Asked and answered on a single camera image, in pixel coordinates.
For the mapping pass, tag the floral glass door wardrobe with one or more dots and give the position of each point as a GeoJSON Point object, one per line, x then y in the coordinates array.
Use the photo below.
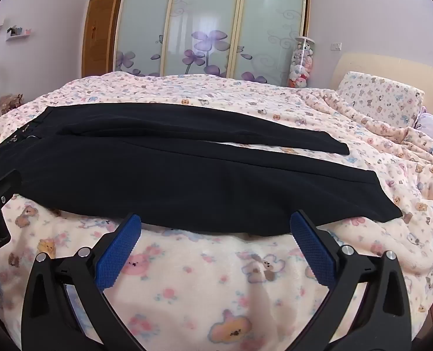
{"type": "Point", "coordinates": [205, 7]}

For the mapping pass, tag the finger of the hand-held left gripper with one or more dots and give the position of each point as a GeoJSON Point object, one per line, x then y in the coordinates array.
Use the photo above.
{"type": "Point", "coordinates": [4, 184]}

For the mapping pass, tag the black pants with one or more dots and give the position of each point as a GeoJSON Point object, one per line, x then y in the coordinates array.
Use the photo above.
{"type": "Point", "coordinates": [165, 175]}

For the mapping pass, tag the bear printed pillow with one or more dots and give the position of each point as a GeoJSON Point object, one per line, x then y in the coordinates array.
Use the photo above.
{"type": "Point", "coordinates": [380, 98]}

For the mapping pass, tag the beige headboard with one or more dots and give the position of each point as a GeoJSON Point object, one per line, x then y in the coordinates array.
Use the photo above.
{"type": "Point", "coordinates": [384, 65]}

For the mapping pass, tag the bear printed blanket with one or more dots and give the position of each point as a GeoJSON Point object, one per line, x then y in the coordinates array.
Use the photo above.
{"type": "Point", "coordinates": [220, 281]}

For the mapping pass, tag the clear tube of plush toys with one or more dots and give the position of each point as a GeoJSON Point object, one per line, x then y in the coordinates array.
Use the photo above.
{"type": "Point", "coordinates": [301, 65]}

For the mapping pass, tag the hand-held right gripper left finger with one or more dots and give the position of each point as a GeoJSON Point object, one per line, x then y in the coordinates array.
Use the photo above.
{"type": "Point", "coordinates": [119, 252]}

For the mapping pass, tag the brown plush toy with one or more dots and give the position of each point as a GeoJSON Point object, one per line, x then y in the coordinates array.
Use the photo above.
{"type": "Point", "coordinates": [11, 103]}

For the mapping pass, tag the white wall socket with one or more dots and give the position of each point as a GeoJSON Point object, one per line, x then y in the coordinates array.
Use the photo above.
{"type": "Point", "coordinates": [336, 46]}

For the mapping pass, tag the wooden door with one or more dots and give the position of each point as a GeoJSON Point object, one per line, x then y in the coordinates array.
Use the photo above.
{"type": "Point", "coordinates": [97, 36]}

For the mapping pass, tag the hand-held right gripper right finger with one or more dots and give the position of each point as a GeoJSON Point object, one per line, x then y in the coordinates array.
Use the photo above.
{"type": "Point", "coordinates": [313, 252]}

